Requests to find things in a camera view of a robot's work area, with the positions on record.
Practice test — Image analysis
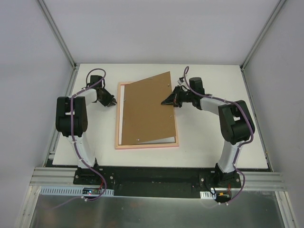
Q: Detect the brown cardboard backing board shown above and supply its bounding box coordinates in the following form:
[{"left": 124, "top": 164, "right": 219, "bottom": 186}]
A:
[{"left": 122, "top": 72, "right": 174, "bottom": 145}]

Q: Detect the landscape photo print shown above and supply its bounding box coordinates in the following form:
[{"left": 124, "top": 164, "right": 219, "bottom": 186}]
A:
[{"left": 121, "top": 95, "right": 176, "bottom": 145}]

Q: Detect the pink picture frame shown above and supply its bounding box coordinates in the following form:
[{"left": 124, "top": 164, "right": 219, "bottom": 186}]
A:
[{"left": 114, "top": 82, "right": 180, "bottom": 150}]

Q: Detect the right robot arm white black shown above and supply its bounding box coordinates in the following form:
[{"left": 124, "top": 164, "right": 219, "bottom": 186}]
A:
[{"left": 161, "top": 77, "right": 255, "bottom": 188}]

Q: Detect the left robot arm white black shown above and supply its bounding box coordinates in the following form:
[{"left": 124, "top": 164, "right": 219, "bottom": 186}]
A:
[{"left": 55, "top": 75, "right": 117, "bottom": 185}]

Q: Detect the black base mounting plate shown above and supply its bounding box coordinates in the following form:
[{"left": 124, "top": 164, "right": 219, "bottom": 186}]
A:
[{"left": 73, "top": 166, "right": 241, "bottom": 199}]

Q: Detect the left aluminium corner post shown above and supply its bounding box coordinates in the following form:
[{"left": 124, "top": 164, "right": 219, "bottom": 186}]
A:
[{"left": 37, "top": 0, "right": 76, "bottom": 69}]

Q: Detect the aluminium corner post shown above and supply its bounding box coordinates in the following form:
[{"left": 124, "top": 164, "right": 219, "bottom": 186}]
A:
[
  {"left": 37, "top": 0, "right": 76, "bottom": 69},
  {"left": 240, "top": 0, "right": 287, "bottom": 72}
]

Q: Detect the right white slotted cable duct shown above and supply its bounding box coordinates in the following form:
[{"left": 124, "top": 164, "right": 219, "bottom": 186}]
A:
[{"left": 200, "top": 191, "right": 217, "bottom": 200}]

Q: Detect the white slotted cable duct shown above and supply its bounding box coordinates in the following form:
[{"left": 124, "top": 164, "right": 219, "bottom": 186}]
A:
[
  {"left": 200, "top": 191, "right": 217, "bottom": 200},
  {"left": 40, "top": 186, "right": 104, "bottom": 197}
]

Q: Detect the left white slotted cable duct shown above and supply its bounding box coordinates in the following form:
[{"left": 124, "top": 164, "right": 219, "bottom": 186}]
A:
[{"left": 40, "top": 186, "right": 104, "bottom": 197}]

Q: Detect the right aluminium corner post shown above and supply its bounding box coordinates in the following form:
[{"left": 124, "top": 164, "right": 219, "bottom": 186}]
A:
[{"left": 240, "top": 0, "right": 287, "bottom": 72}]

